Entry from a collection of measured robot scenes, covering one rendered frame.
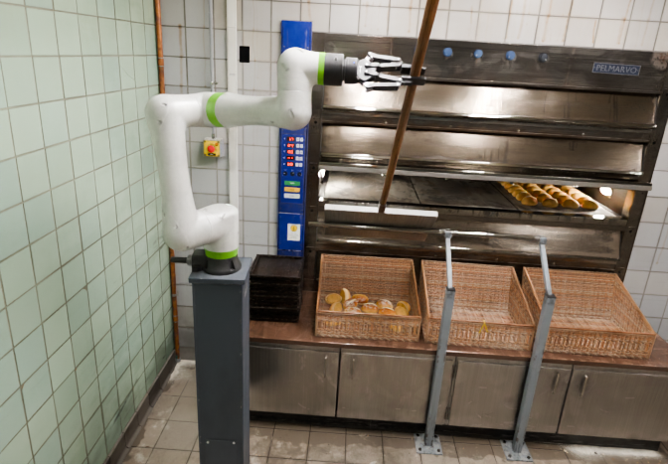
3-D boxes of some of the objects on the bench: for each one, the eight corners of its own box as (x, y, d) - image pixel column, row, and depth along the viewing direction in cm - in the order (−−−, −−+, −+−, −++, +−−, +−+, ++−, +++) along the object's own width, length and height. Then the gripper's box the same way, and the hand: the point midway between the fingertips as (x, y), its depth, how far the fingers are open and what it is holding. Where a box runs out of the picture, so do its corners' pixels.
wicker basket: (318, 293, 300) (320, 252, 291) (409, 298, 300) (414, 257, 291) (313, 337, 254) (315, 289, 245) (419, 343, 254) (425, 296, 245)
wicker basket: (513, 306, 298) (521, 265, 289) (605, 313, 296) (616, 272, 287) (541, 352, 252) (552, 305, 243) (651, 361, 250) (666, 314, 241)
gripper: (345, 57, 148) (422, 63, 148) (342, 100, 142) (422, 106, 142) (346, 40, 141) (427, 46, 141) (343, 84, 135) (427, 90, 135)
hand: (413, 75), depth 142 cm, fingers closed on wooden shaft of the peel, 3 cm apart
